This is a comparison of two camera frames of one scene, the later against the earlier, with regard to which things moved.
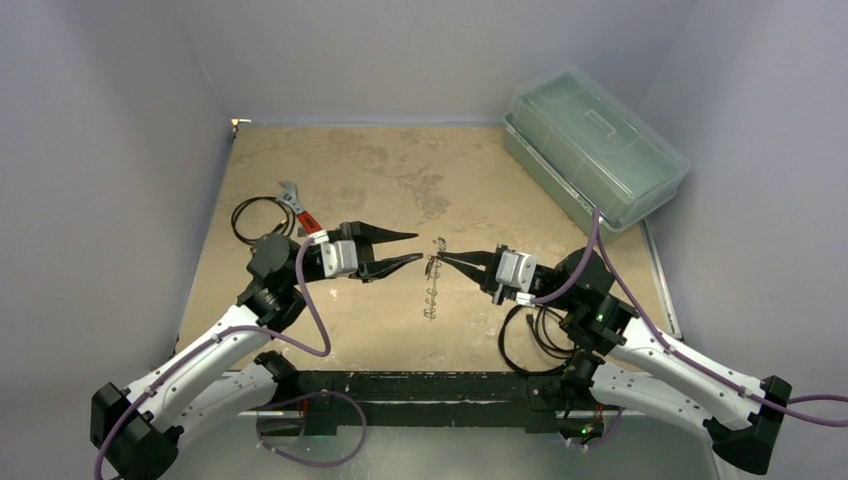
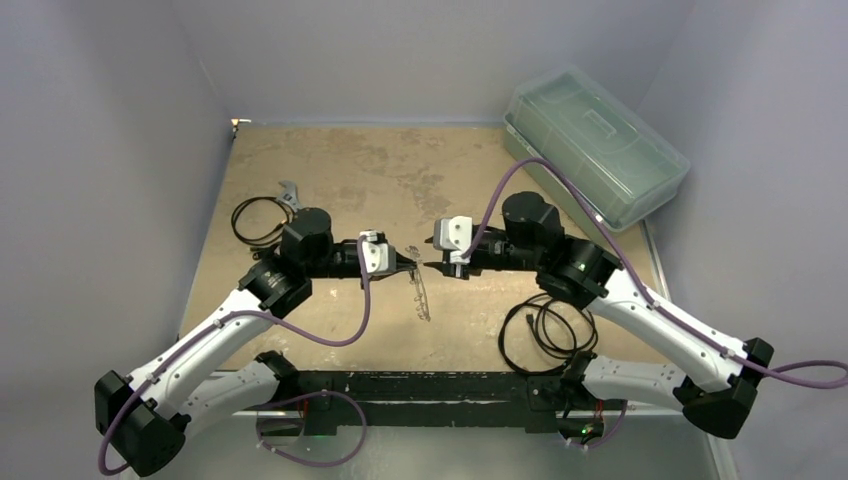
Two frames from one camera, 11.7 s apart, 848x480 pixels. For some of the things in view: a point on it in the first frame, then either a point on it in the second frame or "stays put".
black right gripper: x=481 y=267 -> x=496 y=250
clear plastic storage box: x=582 y=134 stays put
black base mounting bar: x=435 y=402 stays put
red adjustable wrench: x=290 y=197 stays put
